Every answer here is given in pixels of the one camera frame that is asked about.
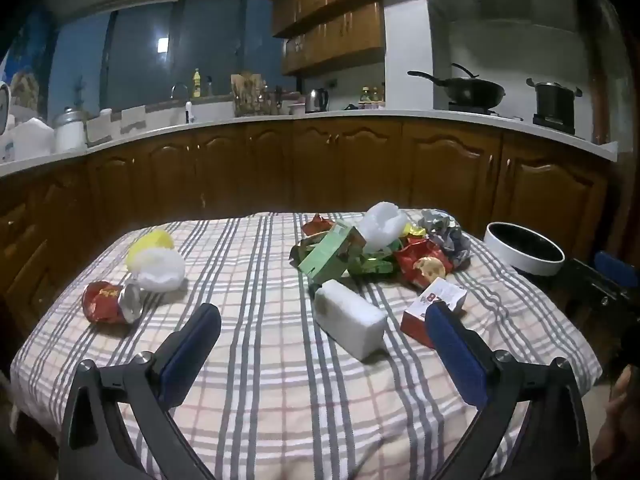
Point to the yellow plastic bag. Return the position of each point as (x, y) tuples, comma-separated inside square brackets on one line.
[(147, 247)]

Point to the kitchen window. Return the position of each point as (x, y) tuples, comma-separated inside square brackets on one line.
[(140, 50)]

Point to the large white plastic bag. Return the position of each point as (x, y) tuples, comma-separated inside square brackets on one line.
[(382, 222)]

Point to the red crumpled snack bag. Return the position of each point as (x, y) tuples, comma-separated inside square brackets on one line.
[(102, 302)]

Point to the sink faucet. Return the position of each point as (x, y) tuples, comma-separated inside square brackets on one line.
[(179, 89)]

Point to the black wok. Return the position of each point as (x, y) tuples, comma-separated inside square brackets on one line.
[(475, 91)]

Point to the yellow candy wrapper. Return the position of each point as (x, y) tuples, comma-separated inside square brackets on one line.
[(414, 230)]

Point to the red snack wrapper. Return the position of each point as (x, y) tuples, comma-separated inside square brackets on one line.
[(422, 265)]

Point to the green foil wrapper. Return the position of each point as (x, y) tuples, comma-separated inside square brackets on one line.
[(375, 264)]

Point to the white cup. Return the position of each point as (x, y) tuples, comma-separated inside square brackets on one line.
[(296, 109)]

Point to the brown upper kitchen cabinets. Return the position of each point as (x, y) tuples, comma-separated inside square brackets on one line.
[(340, 25)]

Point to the white round bin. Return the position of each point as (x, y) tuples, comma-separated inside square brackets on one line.
[(520, 265)]

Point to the yellow bottle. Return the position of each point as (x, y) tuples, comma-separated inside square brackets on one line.
[(197, 85)]

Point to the wooden utensil rack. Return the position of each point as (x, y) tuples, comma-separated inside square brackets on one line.
[(250, 95)]

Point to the brown kitchen cabinets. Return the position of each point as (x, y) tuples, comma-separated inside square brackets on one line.
[(340, 25), (350, 165)]

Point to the small white plastic bag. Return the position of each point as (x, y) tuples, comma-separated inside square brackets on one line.
[(160, 271)]

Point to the white soap bottle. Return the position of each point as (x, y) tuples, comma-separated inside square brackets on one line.
[(190, 112)]

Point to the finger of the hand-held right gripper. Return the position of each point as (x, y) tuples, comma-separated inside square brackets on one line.
[(595, 280), (611, 263)]

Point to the green carton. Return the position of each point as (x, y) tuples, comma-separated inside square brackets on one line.
[(327, 257)]

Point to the white kitchen countertop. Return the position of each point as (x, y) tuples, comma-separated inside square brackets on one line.
[(400, 116)]

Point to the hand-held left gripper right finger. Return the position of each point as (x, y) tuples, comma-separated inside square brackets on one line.
[(457, 355)]

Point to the white canister with metal lid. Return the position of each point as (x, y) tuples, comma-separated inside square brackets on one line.
[(70, 132)]

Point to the brown lower kitchen cabinets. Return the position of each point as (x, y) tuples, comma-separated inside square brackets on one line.
[(350, 165)]

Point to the small red wrapper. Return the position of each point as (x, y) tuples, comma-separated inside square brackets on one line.
[(316, 225)]

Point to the steel electric kettle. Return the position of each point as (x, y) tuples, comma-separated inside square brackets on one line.
[(315, 101)]

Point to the cooking oil bottle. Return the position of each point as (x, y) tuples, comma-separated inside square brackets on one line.
[(377, 97), (365, 97)]

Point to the white foam block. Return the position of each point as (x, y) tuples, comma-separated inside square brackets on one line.
[(350, 317)]

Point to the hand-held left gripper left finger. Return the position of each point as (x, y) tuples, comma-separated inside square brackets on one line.
[(192, 355)]

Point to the silver wrapper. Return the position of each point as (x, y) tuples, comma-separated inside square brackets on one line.
[(445, 235)]

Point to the black cooking pot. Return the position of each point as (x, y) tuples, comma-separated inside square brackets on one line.
[(552, 102)]

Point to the red and white box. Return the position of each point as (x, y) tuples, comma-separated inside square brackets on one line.
[(444, 294)]

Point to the person's right hand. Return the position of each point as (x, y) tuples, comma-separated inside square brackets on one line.
[(622, 410)]

